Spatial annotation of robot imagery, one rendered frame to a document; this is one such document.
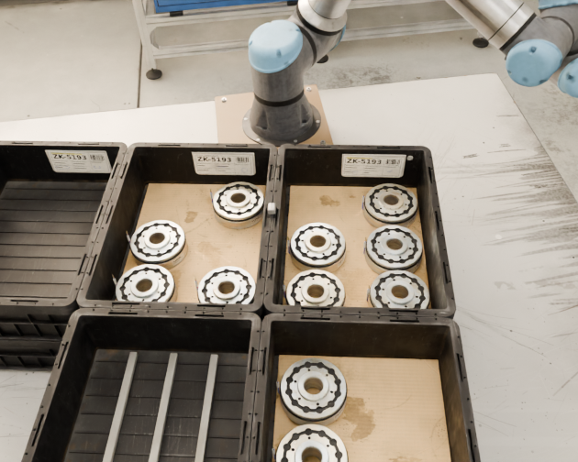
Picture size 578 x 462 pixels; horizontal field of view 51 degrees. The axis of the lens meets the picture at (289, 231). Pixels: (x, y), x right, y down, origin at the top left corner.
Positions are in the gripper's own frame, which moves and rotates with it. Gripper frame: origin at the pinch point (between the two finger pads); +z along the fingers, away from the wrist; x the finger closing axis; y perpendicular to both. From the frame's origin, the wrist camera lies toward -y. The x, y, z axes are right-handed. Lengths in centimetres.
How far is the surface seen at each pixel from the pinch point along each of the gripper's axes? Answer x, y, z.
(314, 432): -40, 51, -77
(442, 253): -21, 31, -54
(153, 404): -63, 59, -69
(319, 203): -38, 39, -29
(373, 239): -29, 37, -42
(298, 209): -42, 40, -30
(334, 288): -36, 42, -53
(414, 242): -22, 36, -43
